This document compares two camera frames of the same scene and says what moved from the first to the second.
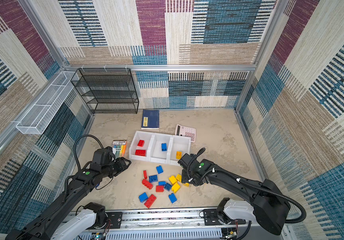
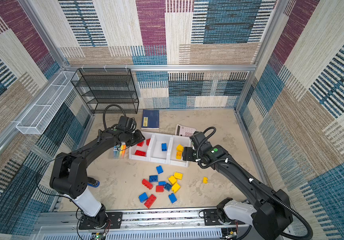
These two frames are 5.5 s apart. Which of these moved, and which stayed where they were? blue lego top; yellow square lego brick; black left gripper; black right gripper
Moved: black right gripper; black left gripper
Stayed: blue lego top; yellow square lego brick
